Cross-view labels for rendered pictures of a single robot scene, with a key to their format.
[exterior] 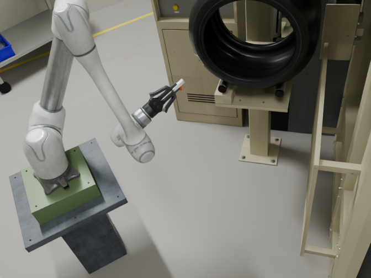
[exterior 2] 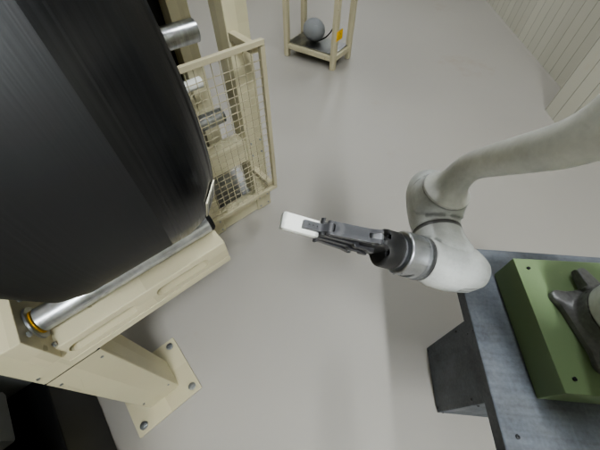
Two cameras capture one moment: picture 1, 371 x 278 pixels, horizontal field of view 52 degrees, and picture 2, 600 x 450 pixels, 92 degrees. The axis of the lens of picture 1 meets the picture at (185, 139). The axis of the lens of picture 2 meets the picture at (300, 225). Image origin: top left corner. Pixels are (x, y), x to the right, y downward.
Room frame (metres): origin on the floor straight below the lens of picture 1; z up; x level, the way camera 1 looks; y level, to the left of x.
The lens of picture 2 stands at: (1.75, 0.11, 1.41)
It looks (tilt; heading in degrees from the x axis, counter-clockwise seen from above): 54 degrees down; 204
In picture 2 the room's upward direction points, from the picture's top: straight up
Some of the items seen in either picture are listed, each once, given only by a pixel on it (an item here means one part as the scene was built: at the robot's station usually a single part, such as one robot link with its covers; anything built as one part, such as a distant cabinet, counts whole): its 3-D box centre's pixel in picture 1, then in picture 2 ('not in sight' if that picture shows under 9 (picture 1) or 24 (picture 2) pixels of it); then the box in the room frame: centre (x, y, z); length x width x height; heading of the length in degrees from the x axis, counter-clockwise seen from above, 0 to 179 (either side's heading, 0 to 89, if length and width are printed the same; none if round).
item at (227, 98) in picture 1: (230, 78); (144, 282); (1.64, -0.30, 0.83); 0.36 x 0.09 x 0.06; 155
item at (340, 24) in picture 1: (339, 23); not in sight; (1.61, -0.87, 1.05); 0.20 x 0.15 x 0.30; 155
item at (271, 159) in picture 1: (260, 148); (157, 383); (1.82, -0.52, 0.01); 0.27 x 0.27 x 0.02; 65
